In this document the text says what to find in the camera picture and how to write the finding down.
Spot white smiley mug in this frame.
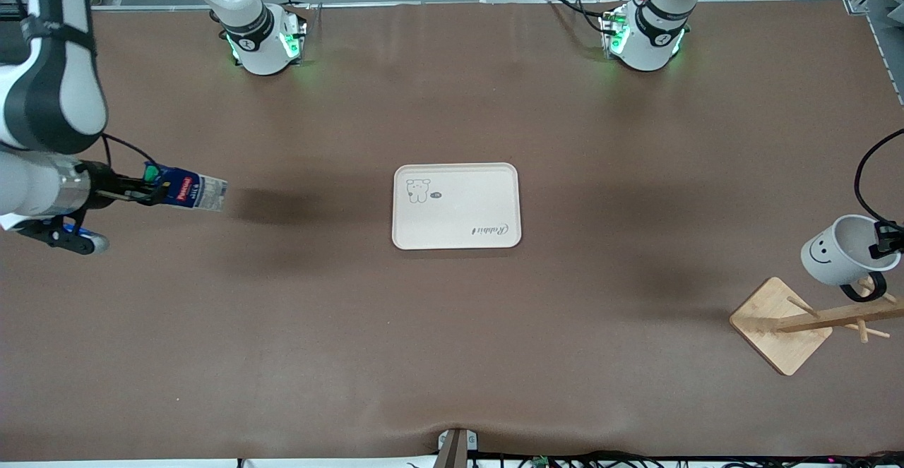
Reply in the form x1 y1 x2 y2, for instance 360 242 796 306
800 214 903 304

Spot blue milk carton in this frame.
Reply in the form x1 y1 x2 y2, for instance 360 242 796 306
143 162 230 213

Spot wooden mug rack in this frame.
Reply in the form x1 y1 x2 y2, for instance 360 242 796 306
729 277 904 376

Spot brown table cover mat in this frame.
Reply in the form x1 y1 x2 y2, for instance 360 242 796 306
0 1 904 463

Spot cream rabbit print tray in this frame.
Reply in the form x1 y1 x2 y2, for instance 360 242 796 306
391 163 523 251

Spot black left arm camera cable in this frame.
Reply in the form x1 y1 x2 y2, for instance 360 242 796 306
854 128 904 227

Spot black left arm base cables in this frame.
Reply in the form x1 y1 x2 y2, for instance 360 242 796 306
542 0 624 40

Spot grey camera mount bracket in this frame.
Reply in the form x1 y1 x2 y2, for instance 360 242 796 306
432 428 479 468

